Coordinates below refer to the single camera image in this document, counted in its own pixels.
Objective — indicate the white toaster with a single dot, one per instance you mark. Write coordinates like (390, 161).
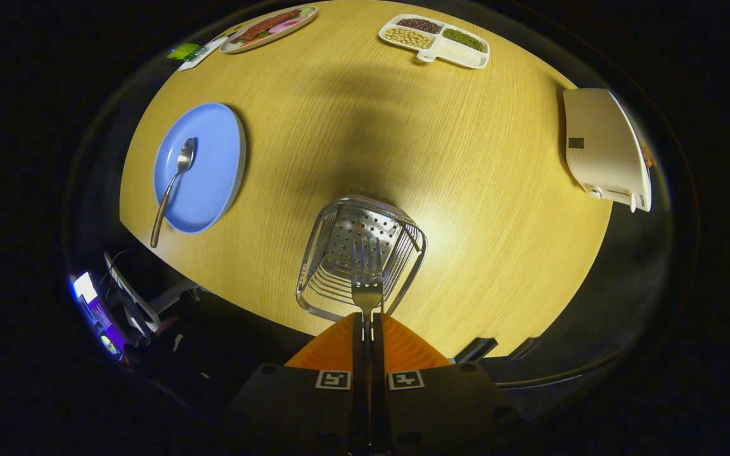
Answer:
(599, 145)

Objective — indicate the blue round plate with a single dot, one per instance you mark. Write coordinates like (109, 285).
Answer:
(213, 180)

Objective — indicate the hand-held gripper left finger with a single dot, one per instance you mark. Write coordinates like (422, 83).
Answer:
(301, 405)

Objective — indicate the white monitor stand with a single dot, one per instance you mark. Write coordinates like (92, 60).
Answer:
(134, 297)

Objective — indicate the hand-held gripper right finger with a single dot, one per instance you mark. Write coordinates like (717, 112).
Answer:
(441, 405)

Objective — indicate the oval plate with food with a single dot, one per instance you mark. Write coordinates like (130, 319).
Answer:
(270, 26)

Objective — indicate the metal spoon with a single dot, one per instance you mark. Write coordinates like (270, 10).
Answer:
(185, 155)

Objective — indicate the metal fork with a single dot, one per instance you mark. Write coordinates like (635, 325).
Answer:
(367, 294)

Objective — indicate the black rectangular bar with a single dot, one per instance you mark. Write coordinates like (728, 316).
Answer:
(528, 347)
(476, 349)

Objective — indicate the lit computer monitor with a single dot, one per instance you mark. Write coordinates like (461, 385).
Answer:
(96, 310)

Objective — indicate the white square coaster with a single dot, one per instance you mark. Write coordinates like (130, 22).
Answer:
(213, 49)

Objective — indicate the green drink bottle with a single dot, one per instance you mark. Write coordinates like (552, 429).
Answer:
(186, 52)

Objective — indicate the white divided bean tray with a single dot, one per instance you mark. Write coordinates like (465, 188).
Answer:
(460, 56)

